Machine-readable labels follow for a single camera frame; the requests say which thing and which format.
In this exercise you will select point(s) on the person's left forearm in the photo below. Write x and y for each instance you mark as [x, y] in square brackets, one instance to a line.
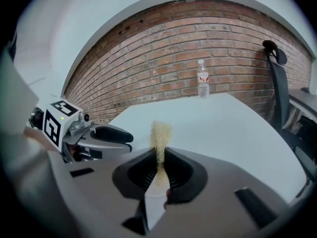
[34, 137]

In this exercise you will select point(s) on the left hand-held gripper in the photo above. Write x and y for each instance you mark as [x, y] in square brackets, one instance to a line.
[67, 123]

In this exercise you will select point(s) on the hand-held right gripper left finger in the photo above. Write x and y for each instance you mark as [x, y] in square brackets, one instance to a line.
[123, 177]

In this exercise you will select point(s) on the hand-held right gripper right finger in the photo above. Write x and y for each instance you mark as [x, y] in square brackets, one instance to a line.
[188, 177]

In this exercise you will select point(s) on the black office chair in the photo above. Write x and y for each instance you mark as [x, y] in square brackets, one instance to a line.
[280, 88]

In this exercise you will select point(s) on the clear plastic water bottle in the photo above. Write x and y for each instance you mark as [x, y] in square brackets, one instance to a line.
[203, 83]

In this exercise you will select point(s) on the yellow sponge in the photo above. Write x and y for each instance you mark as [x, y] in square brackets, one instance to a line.
[161, 135]

